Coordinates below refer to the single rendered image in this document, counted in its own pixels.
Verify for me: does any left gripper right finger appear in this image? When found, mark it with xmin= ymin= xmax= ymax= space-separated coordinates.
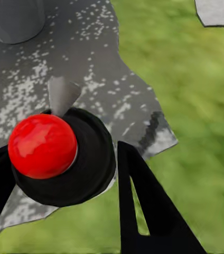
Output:
xmin=117 ymin=141 xmax=207 ymax=254

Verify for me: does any insectifuge atomizer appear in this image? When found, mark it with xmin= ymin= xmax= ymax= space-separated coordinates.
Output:
xmin=8 ymin=78 xmax=118 ymax=207

